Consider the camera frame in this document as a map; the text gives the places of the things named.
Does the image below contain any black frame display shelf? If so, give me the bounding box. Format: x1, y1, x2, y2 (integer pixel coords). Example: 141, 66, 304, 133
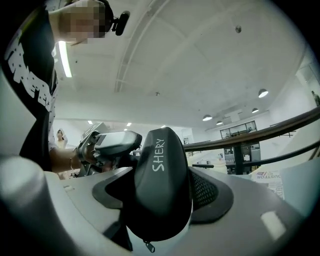
219, 120, 261, 175

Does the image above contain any black glasses case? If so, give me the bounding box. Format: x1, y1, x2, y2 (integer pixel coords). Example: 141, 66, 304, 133
125, 126, 194, 254

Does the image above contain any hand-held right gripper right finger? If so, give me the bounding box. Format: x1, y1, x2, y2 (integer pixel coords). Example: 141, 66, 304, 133
159, 166, 310, 256

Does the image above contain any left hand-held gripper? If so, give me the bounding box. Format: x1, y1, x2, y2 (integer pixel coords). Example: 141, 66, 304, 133
76, 121, 143, 179

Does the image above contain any black white-print shirt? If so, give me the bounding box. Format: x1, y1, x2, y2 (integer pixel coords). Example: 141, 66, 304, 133
1, 3, 60, 173

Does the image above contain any black head-worn camera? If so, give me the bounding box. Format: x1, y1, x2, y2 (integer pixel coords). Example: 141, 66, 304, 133
109, 10, 131, 37

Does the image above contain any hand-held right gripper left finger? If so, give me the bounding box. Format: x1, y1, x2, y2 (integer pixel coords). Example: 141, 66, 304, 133
0, 154, 137, 256

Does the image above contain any plain white sheet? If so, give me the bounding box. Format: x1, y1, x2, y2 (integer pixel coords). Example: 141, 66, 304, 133
279, 157, 320, 218

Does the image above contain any long ceiling tube light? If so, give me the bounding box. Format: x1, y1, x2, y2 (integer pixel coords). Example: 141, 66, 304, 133
57, 40, 73, 79

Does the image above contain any person's left forearm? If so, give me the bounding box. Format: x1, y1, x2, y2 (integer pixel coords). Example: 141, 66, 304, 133
49, 146, 83, 176

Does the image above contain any printed paper poster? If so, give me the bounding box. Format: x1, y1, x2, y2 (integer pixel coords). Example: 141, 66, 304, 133
250, 170, 286, 200

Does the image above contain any person's head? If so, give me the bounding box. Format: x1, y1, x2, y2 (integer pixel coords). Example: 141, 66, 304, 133
48, 0, 113, 47

